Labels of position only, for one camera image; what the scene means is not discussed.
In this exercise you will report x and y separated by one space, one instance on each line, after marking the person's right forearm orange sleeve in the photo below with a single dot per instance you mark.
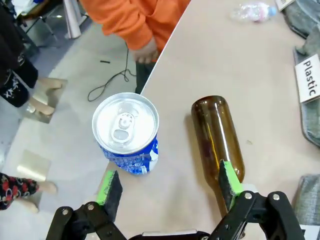
127 27

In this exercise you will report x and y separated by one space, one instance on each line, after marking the crushed clear plastic bottle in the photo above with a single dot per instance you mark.
252 11

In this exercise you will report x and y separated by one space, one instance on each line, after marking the white paper roll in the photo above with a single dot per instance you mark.
72 18

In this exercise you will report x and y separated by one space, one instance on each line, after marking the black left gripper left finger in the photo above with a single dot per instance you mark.
112 192

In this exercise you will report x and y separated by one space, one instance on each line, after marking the black marker pen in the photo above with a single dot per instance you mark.
105 61

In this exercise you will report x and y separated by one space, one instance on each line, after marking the brown glass bottle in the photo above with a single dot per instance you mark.
215 140

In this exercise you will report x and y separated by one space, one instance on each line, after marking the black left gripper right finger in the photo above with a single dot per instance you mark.
231 185

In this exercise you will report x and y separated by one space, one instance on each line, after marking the grey felt basket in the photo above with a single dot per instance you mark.
301 17
311 120
308 200

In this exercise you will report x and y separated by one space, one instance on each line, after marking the person's right hand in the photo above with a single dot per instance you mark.
146 52

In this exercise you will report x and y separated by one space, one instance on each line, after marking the white Plastic label card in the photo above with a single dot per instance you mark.
308 78

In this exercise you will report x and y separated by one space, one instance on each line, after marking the bystander in black clothes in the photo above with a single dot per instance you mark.
15 72

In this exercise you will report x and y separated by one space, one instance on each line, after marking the blue aluminium drink can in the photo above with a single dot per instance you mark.
127 130

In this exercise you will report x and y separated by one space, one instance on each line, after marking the bystander in floral trousers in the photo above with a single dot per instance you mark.
17 188

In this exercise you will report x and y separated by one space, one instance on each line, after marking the person in orange hoodie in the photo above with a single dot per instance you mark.
160 17

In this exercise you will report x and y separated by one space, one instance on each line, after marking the black metal chair frame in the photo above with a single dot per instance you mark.
27 32

